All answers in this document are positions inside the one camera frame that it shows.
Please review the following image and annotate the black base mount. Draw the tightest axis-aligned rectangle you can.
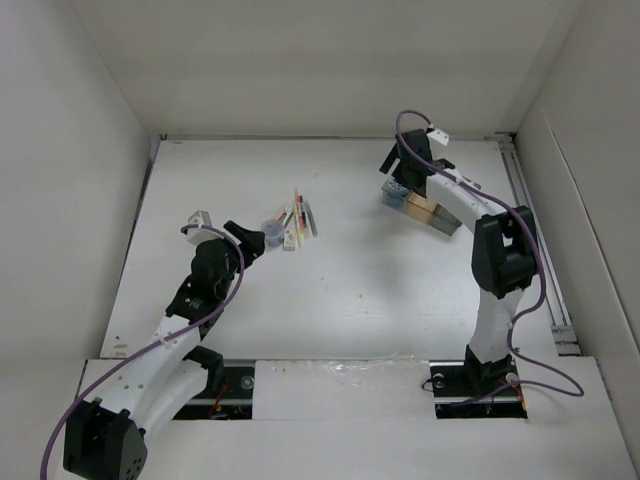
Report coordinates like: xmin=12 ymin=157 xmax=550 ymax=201
xmin=174 ymin=347 xmax=255 ymax=421
xmin=422 ymin=355 xmax=528 ymax=420

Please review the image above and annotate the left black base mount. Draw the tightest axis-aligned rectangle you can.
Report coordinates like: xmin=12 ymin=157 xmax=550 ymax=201
xmin=174 ymin=347 xmax=255 ymax=421

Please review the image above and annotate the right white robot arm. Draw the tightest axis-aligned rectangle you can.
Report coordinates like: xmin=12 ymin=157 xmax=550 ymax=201
xmin=380 ymin=128 xmax=542 ymax=398

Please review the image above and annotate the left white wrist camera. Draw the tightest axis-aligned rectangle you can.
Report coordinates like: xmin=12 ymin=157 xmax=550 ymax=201
xmin=181 ymin=210 xmax=217 ymax=247

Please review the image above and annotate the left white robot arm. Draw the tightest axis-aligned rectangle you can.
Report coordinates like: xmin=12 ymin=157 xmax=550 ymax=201
xmin=62 ymin=221 xmax=266 ymax=479

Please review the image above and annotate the white staple box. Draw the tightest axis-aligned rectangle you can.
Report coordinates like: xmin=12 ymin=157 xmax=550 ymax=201
xmin=282 ymin=229 xmax=298 ymax=252

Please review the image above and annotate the clear tub of paperclips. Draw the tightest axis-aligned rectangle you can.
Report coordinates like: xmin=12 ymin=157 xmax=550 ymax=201
xmin=261 ymin=219 xmax=284 ymax=247

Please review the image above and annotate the purple cable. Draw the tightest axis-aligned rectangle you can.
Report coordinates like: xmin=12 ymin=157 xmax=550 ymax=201
xmin=38 ymin=224 xmax=246 ymax=480
xmin=394 ymin=109 xmax=586 ymax=406

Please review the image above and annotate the orange plastic bin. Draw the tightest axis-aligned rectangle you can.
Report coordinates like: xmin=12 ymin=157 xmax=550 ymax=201
xmin=404 ymin=192 xmax=439 ymax=225

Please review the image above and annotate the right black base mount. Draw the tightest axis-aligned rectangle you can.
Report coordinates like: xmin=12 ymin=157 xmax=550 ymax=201
xmin=422 ymin=355 xmax=528 ymax=420

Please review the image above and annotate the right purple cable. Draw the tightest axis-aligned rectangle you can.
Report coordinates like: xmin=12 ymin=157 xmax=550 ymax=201
xmin=394 ymin=109 xmax=586 ymax=406

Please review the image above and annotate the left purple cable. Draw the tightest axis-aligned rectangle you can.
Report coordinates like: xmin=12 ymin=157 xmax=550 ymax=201
xmin=38 ymin=224 xmax=246 ymax=480

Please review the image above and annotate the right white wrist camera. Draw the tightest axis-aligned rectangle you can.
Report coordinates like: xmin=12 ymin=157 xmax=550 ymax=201
xmin=427 ymin=128 xmax=450 ymax=147

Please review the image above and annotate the red pen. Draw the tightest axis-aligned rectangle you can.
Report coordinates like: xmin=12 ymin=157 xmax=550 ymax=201
xmin=296 ymin=193 xmax=307 ymax=233

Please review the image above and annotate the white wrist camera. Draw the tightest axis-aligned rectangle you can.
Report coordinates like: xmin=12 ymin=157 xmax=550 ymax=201
xmin=427 ymin=128 xmax=450 ymax=147
xmin=181 ymin=210 xmax=217 ymax=247

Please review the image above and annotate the aluminium side rail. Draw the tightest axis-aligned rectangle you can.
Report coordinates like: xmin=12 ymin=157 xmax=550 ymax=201
xmin=494 ymin=132 xmax=581 ymax=356

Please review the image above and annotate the grey plastic bin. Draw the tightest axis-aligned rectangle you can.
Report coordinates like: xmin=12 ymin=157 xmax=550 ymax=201
xmin=429 ymin=204 xmax=462 ymax=237

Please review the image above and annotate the grey pen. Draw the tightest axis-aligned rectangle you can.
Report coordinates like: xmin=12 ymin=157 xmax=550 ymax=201
xmin=303 ymin=200 xmax=318 ymax=238

